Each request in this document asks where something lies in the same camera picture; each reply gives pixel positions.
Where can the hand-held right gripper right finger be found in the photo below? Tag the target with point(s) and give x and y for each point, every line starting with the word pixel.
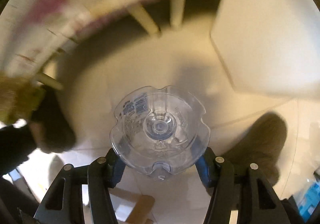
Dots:
pixel 203 171

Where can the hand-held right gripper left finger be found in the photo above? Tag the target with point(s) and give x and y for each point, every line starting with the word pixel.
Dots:
pixel 117 171

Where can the yellow green packet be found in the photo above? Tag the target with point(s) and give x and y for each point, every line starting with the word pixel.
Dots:
pixel 17 99

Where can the clear plastic bottle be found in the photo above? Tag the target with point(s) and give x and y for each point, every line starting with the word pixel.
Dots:
pixel 160 129

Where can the white plastic bin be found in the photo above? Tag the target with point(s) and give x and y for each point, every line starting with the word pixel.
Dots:
pixel 262 26

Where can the blue box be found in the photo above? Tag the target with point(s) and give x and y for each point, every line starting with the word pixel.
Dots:
pixel 311 201

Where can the floral tablecloth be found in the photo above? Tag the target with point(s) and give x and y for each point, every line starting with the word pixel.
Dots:
pixel 62 1

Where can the white table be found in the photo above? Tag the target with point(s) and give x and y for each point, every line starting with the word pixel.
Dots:
pixel 177 11

